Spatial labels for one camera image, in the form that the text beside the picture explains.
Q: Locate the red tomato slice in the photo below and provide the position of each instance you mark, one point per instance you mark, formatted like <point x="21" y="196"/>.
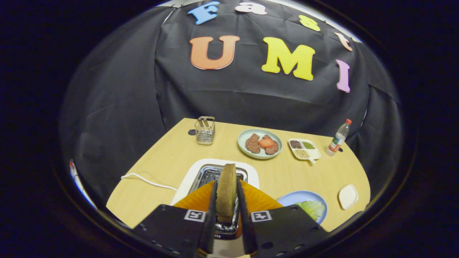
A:
<point x="266" y="143"/>

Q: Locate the white square plate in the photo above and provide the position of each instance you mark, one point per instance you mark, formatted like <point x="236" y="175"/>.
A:
<point x="348" y="197"/>

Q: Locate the green lettuce leaf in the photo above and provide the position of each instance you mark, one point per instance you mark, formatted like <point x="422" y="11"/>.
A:
<point x="310" y="209"/>

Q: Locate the pale green plate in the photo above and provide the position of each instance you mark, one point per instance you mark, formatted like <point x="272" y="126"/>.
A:
<point x="244" y="152"/>

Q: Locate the white toaster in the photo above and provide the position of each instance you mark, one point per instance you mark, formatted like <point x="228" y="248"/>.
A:
<point x="188" y="179"/>

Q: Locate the white and red object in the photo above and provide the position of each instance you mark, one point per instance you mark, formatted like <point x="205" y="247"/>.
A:
<point x="76" y="175"/>

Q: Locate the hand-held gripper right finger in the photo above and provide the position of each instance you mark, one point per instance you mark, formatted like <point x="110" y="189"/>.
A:
<point x="244" y="215"/>

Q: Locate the white divided seasoning tray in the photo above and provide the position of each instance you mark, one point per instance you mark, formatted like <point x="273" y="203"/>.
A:
<point x="304" y="149"/>

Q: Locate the small tongs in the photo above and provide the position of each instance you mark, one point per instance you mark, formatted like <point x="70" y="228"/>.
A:
<point x="203" y="122"/>

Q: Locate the clear bottle with red cap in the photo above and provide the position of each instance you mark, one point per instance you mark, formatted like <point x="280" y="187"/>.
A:
<point x="337" y="141"/>

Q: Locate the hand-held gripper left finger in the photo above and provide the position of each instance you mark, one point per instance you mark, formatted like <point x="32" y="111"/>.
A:
<point x="211" y="215"/>

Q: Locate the blue plate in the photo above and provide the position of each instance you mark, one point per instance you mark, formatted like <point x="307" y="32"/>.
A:
<point x="290" y="199"/>

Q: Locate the brown bread slice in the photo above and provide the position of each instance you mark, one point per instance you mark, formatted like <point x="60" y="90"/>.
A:
<point x="226" y="193"/>

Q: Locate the brown meat piece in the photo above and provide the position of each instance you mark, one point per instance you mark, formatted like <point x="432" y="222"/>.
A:
<point x="252" y="145"/>
<point x="273" y="148"/>

